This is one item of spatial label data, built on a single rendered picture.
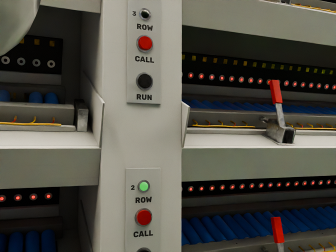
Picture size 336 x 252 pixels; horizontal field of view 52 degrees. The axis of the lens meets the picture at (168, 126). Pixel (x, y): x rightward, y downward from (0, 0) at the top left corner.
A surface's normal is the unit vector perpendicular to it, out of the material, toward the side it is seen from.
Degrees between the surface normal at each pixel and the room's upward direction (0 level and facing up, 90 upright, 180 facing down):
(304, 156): 111
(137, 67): 90
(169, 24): 90
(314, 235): 21
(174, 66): 90
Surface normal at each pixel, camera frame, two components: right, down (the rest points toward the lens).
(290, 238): 0.14, -0.95
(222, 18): 0.33, 0.32
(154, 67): 0.36, -0.04
